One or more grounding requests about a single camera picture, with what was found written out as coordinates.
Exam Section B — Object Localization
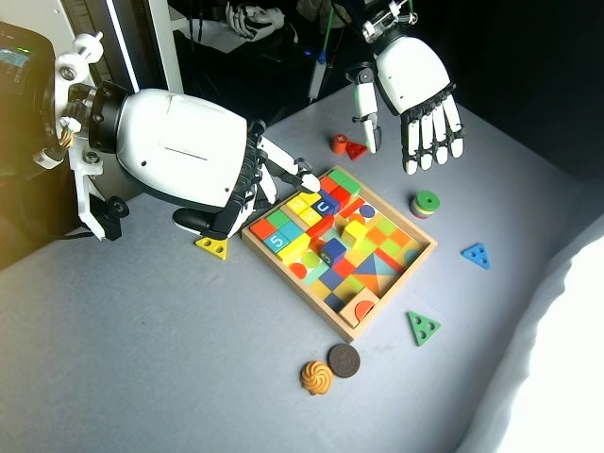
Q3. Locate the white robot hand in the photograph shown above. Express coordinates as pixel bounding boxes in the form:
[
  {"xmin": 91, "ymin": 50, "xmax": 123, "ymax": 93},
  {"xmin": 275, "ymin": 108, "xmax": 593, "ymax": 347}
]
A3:
[
  {"xmin": 345, "ymin": 36, "xmax": 467, "ymax": 176},
  {"xmin": 114, "ymin": 88, "xmax": 326, "ymax": 241}
]

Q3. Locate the yellow cube block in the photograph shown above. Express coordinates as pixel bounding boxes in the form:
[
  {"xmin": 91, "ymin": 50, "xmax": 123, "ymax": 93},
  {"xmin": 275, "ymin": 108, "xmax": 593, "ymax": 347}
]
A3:
[{"xmin": 340, "ymin": 220, "xmax": 370, "ymax": 247}]

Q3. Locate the yellow triangle block with holes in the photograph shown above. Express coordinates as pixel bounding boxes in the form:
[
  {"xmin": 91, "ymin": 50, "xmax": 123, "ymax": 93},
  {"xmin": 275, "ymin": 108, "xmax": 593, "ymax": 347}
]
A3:
[{"xmin": 194, "ymin": 235, "xmax": 229, "ymax": 262}]

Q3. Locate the blue triangle block with holes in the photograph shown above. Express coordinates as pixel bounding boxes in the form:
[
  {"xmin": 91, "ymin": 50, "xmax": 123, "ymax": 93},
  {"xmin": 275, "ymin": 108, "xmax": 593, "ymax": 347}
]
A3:
[{"xmin": 461, "ymin": 243, "xmax": 492, "ymax": 271}]

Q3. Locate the green triangle block with holes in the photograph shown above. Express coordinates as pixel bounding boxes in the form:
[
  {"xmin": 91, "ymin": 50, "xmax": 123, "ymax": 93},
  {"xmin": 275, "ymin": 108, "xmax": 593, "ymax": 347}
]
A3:
[{"xmin": 406, "ymin": 310, "xmax": 443, "ymax": 348}]

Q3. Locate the stack of colourful wooden rings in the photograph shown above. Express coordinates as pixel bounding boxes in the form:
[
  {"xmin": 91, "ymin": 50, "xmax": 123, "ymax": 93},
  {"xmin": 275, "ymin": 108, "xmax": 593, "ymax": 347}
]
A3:
[{"xmin": 408, "ymin": 190, "xmax": 441, "ymax": 222}]

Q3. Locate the white exoskeleton glove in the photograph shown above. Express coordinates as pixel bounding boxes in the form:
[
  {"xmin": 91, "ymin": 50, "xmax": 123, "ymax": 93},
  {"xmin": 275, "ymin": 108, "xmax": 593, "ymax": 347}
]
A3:
[{"xmin": 225, "ymin": 0, "xmax": 287, "ymax": 42}]

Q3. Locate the wooden tray with colourful print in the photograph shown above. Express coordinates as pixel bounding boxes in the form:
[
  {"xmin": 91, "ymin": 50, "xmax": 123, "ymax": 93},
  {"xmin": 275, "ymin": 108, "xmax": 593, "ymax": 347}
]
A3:
[{"xmin": 240, "ymin": 164, "xmax": 439, "ymax": 344}]

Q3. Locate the grey table cloth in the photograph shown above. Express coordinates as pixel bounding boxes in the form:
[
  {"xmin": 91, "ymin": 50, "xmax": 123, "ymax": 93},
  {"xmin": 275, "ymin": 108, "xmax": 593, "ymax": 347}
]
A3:
[{"xmin": 0, "ymin": 84, "xmax": 604, "ymax": 453}]

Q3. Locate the orange swirl cookie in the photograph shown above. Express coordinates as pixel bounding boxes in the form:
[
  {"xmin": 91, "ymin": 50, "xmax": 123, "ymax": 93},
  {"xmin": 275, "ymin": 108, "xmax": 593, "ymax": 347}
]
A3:
[{"xmin": 299, "ymin": 361, "xmax": 335, "ymax": 396}]

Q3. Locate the round chocolate cookie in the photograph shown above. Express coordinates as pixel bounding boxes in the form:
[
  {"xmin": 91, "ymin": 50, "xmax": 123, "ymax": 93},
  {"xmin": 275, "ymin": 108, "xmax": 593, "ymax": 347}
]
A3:
[{"xmin": 327, "ymin": 343, "xmax": 362, "ymax": 379}]

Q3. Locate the white backdrop cloth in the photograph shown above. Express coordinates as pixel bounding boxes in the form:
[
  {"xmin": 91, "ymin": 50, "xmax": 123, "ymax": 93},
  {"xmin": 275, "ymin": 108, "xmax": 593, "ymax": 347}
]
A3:
[{"xmin": 452, "ymin": 226, "xmax": 604, "ymax": 453}]

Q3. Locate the green cable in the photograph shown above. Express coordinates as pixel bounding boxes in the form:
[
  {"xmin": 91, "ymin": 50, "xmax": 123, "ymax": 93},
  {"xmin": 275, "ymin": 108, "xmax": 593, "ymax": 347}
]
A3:
[{"xmin": 323, "ymin": 0, "xmax": 337, "ymax": 53}]

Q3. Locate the white metal frame post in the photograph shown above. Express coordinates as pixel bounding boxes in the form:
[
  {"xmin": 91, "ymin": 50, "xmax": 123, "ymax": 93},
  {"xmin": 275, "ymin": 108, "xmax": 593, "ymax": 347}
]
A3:
[{"xmin": 141, "ymin": 0, "xmax": 186, "ymax": 95}]

